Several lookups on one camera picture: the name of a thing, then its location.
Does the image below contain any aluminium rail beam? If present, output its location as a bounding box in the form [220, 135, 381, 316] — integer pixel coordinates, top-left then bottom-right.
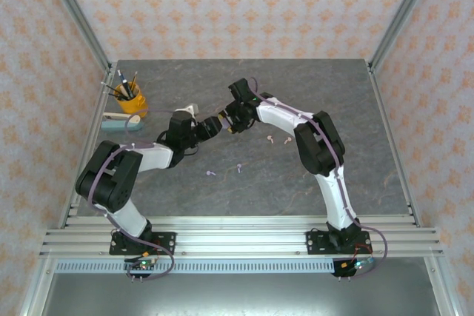
[39, 215, 444, 258]

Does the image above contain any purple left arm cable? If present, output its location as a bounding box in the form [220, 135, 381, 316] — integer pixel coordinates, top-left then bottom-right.
[87, 107, 177, 283]

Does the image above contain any grey metal shelf panel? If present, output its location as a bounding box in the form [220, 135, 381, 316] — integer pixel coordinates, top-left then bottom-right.
[40, 271, 445, 316]

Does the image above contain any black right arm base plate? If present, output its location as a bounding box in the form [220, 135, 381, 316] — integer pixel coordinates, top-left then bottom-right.
[305, 230, 371, 257]

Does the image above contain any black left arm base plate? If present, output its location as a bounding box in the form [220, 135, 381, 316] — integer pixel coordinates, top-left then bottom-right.
[109, 232, 177, 257]

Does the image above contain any small control circuit board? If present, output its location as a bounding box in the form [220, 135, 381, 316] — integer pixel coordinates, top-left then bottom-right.
[340, 255, 375, 276]
[124, 251, 161, 272]

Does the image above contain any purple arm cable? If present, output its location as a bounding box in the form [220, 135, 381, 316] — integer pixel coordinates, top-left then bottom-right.
[87, 107, 177, 283]
[248, 76, 390, 282]

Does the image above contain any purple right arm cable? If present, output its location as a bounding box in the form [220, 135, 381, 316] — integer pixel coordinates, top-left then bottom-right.
[248, 76, 390, 282]

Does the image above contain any blue white capped pen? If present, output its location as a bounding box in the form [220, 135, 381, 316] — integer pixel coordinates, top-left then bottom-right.
[116, 69, 131, 99]

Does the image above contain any yellow metal pen cup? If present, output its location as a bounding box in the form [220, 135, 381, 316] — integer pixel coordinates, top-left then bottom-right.
[113, 81, 149, 115]

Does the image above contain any aluminium table side rail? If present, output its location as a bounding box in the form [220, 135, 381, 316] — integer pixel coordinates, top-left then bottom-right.
[368, 64, 423, 228]
[59, 66, 114, 230]

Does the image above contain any teal and beige eraser block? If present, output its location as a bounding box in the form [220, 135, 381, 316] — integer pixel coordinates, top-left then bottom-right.
[101, 111, 144, 133]

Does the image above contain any slotted grey cable duct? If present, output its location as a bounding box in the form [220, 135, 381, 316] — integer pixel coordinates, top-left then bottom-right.
[54, 260, 336, 275]

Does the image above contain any aluminium frame post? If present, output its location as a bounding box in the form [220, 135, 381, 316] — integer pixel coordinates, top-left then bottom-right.
[367, 0, 444, 73]
[39, 0, 113, 73]

